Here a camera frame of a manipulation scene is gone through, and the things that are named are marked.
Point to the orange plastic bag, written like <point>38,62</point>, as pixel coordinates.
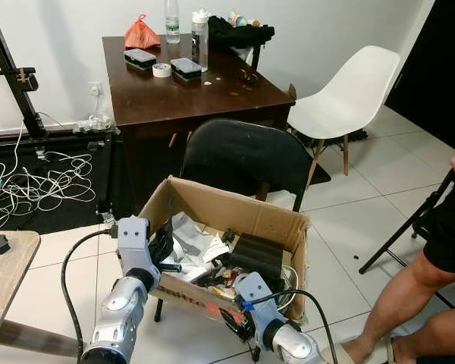
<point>142,36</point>

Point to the white grey paper trash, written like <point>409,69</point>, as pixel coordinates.
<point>193,243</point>

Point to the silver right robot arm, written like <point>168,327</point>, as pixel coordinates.
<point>292,345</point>

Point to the dark brown wooden desk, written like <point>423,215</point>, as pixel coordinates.
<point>189,98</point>

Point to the black fabric bag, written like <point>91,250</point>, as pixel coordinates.
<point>239,38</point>

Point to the black tripod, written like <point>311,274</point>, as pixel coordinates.
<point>406,224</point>

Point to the person bare leg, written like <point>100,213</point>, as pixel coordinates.
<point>398,296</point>
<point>440,337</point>

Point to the white tape roll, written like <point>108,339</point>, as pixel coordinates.
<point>161,70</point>

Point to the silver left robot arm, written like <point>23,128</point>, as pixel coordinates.
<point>121,318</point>

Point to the black ribbed box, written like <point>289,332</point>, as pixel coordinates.
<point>258,254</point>

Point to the black stand pole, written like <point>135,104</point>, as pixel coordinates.
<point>11,68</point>

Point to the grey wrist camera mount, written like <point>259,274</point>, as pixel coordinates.
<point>256,297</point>
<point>133,243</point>

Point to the clear plastic water bottle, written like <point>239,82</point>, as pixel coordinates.
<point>172,23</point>

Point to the colourful small rolls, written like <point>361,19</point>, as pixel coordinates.
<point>243,19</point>

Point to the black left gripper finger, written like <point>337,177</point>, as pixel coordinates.
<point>171,267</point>
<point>167,232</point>

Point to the light wood table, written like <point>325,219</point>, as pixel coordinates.
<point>7,280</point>

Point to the white shell chair wooden legs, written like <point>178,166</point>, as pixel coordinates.
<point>353,95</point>

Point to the flat black case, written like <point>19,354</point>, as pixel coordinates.
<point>186,69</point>
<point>140,58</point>

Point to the black shorts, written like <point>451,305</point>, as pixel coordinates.
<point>449,227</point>

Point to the beige sandal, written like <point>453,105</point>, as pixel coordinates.
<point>394,350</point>
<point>358,354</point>

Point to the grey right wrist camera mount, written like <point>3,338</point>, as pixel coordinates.
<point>256,297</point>

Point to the white wall socket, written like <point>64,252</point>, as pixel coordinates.
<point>95,89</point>

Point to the black chair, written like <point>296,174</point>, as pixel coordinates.
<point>246,155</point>

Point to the clear tumbler white lid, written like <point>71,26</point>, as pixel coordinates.
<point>200,42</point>

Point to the black floor mat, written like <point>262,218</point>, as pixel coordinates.
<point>68,216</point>

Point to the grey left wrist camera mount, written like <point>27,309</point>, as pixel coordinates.
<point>133,243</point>

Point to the brown cardboard box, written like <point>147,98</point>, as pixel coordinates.
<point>235,212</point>

